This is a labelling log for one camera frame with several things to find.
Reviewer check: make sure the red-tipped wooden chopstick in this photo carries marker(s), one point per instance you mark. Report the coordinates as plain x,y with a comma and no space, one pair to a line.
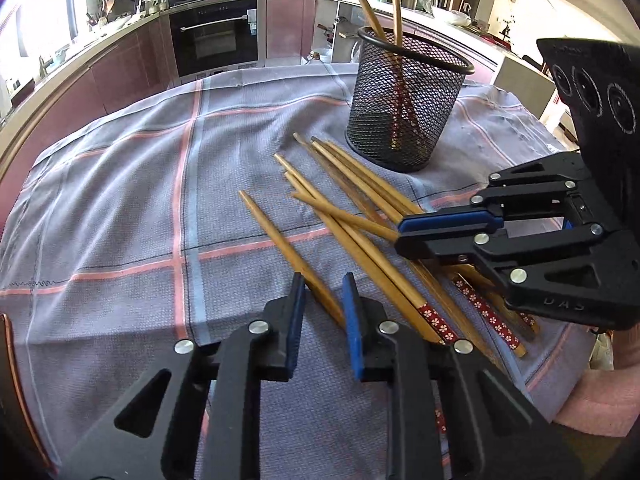
396,0
363,2

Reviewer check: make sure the white side cabinet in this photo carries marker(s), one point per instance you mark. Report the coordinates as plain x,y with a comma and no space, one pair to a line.
525,85

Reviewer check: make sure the kitchen window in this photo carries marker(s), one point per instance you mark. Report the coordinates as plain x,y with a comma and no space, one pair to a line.
45,5

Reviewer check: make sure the bunch of wooden chopsticks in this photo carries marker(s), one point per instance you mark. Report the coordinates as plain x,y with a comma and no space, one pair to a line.
435,320

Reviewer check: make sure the built-in black oven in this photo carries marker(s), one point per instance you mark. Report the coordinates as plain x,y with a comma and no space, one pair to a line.
215,40

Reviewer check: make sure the grey plaid tablecloth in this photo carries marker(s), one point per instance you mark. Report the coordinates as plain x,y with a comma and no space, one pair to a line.
125,210

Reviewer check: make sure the black mesh utensil holder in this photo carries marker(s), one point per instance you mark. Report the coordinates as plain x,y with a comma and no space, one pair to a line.
400,110

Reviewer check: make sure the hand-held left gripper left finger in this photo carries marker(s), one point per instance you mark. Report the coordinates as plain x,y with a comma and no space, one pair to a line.
296,325

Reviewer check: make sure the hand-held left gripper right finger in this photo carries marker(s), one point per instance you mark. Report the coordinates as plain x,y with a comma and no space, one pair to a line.
352,332

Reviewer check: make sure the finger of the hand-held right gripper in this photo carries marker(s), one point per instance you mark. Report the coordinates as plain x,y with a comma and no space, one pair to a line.
440,249
450,221

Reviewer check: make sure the person's right forearm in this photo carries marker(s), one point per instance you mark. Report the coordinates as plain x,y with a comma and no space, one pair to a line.
610,400

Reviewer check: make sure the mauve kitchen cabinets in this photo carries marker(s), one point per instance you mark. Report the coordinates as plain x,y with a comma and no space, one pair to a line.
130,55

